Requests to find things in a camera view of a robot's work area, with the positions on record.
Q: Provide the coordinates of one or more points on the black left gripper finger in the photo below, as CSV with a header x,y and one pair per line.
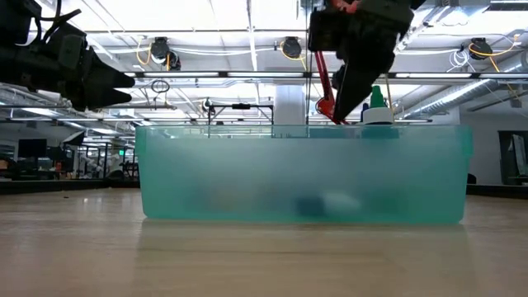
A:
x,y
111,99
107,78

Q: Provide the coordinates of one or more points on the large bottle with blue tip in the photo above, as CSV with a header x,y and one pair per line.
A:
x,y
364,113

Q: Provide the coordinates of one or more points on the large bottle with green tip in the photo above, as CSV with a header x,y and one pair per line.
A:
x,y
377,115

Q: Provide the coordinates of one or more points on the dark food coloring bottle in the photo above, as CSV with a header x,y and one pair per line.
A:
x,y
313,205

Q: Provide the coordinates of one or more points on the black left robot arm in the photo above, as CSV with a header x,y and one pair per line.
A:
x,y
16,62

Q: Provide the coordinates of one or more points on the red desk lamp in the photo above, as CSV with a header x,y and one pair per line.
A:
x,y
323,78

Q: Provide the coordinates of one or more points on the black tilted screen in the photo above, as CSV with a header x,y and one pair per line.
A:
x,y
74,138

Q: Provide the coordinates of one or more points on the white building column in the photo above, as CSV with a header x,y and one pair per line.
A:
x,y
290,103

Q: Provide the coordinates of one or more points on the black monitor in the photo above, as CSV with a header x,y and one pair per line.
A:
x,y
32,147

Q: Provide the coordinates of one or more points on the small black ceiling reel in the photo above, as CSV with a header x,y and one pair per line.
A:
x,y
206,105

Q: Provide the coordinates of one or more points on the teal translucent plastic bin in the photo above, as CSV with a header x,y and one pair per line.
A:
x,y
247,177

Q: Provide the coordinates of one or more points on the dark glass door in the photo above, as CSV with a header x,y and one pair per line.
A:
x,y
511,156

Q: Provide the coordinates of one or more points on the black rectangular frame stand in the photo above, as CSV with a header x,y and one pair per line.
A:
x,y
241,106

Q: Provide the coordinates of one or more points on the silver ventilation duct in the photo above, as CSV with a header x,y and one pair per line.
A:
x,y
462,97

